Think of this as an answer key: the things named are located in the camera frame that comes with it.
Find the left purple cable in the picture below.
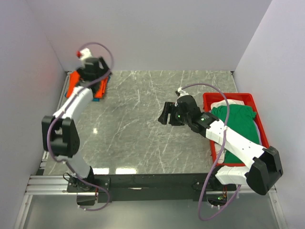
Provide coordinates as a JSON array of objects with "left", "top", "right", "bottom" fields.
[{"left": 47, "top": 42, "right": 114, "bottom": 212}]

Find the white t shirt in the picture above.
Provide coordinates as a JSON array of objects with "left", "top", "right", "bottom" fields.
[{"left": 211, "top": 99, "right": 245, "bottom": 110}]

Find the aluminium frame rail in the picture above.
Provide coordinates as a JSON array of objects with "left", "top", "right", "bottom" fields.
[{"left": 13, "top": 71, "right": 72, "bottom": 229}]

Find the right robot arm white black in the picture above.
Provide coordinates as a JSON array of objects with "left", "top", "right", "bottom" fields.
[{"left": 158, "top": 94, "right": 283, "bottom": 195}]

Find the lavender t shirt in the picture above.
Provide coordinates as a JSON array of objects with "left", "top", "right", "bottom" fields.
[{"left": 253, "top": 120, "right": 262, "bottom": 145}]

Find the red plastic bin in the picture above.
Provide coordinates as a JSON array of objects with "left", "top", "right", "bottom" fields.
[{"left": 202, "top": 92, "right": 275, "bottom": 168}]

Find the folded blue t shirt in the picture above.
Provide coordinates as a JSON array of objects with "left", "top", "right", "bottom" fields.
[{"left": 64, "top": 75, "right": 112, "bottom": 103}]

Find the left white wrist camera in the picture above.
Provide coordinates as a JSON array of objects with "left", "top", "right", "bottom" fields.
[{"left": 76, "top": 48, "right": 92, "bottom": 63}]

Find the green t shirt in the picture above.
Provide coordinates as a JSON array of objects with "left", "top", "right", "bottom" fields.
[{"left": 218, "top": 104, "right": 260, "bottom": 164}]

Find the orange t shirt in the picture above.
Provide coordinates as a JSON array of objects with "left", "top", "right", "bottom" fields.
[{"left": 65, "top": 70, "right": 110, "bottom": 99}]

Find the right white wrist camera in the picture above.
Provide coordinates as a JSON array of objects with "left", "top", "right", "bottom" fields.
[{"left": 175, "top": 87, "right": 188, "bottom": 97}]

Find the black base beam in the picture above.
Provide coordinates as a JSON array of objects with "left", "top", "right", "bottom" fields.
[{"left": 66, "top": 173, "right": 229, "bottom": 206}]

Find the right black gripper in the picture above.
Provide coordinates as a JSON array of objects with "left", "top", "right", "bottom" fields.
[{"left": 157, "top": 102, "right": 191, "bottom": 126}]

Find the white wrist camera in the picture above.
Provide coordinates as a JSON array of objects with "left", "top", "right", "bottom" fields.
[
  {"left": 175, "top": 87, "right": 188, "bottom": 97},
  {"left": 76, "top": 48, "right": 92, "bottom": 63}
]

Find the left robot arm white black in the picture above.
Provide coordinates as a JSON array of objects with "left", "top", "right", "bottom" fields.
[{"left": 41, "top": 57, "right": 111, "bottom": 192}]

